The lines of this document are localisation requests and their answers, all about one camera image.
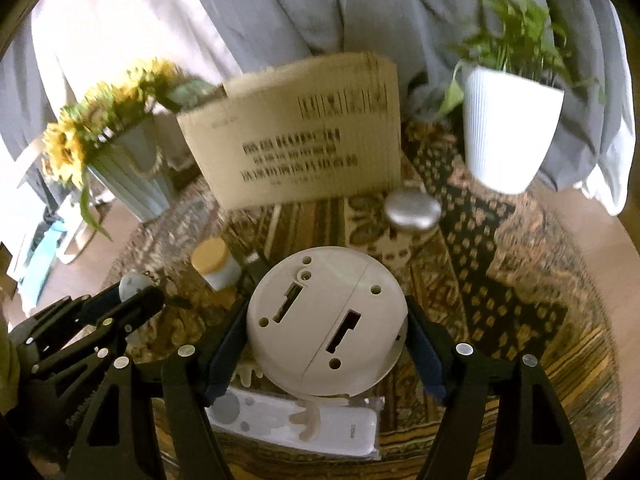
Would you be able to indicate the grey curtain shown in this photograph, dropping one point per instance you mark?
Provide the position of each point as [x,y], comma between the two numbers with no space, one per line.
[592,149]

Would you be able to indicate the brown cardboard box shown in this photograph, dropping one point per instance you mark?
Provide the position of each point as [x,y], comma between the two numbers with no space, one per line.
[324,127]

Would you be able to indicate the white pot green plant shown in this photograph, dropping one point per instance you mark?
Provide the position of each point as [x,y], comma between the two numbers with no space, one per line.
[510,82]

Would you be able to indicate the white sheer curtain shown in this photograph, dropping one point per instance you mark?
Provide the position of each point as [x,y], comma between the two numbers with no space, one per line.
[79,43]

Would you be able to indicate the patterned oriental rug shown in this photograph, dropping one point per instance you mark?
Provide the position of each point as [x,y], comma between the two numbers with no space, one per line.
[498,271]

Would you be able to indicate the silver oval pebble object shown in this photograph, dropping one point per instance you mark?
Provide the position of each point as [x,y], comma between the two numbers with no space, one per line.
[412,211]

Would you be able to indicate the sunflower bouquet in grey vase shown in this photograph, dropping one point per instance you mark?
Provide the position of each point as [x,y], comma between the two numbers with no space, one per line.
[111,135]

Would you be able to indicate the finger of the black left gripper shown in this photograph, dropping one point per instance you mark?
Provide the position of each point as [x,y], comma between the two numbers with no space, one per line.
[104,324]
[50,329]

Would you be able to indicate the small black bottle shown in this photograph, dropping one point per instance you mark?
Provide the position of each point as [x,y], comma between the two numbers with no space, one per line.
[255,267]

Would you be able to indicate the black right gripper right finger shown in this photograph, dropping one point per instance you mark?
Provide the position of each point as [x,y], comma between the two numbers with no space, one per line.
[533,438]

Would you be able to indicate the small jar with tan lid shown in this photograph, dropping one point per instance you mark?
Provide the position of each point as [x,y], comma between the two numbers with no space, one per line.
[215,263]

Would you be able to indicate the blue cloth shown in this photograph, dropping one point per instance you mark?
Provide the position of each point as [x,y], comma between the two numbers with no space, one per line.
[39,266]

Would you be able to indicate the white remote control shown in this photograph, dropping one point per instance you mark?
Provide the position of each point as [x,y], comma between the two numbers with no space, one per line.
[348,430]

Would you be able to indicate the round white plastic device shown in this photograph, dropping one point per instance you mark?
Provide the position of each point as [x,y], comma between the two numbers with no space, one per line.
[327,321]

